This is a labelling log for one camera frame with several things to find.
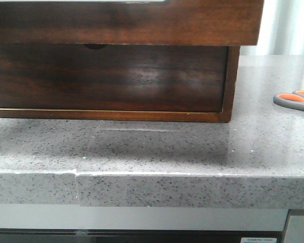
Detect white label sticker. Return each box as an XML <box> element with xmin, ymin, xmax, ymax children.
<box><xmin>240</xmin><ymin>237</ymin><xmax>277</xmax><ymax>243</ymax></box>

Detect black appliance under counter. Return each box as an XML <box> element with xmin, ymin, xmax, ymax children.
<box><xmin>0</xmin><ymin>228</ymin><xmax>283</xmax><ymax>242</ymax></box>

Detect dark wooden drawer cabinet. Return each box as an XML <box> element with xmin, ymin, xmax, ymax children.
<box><xmin>0</xmin><ymin>42</ymin><xmax>241</xmax><ymax>124</ymax></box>

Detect wooden drawer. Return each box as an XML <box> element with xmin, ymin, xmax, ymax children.
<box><xmin>0</xmin><ymin>42</ymin><xmax>229</xmax><ymax>113</ymax></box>
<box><xmin>0</xmin><ymin>1</ymin><xmax>263</xmax><ymax>46</ymax></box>

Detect grey orange handled scissors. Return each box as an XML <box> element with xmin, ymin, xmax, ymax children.
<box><xmin>273</xmin><ymin>90</ymin><xmax>304</xmax><ymax>111</ymax></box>

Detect white tray in drawer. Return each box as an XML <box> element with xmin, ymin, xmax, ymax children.
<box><xmin>0</xmin><ymin>0</ymin><xmax>166</xmax><ymax>4</ymax></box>

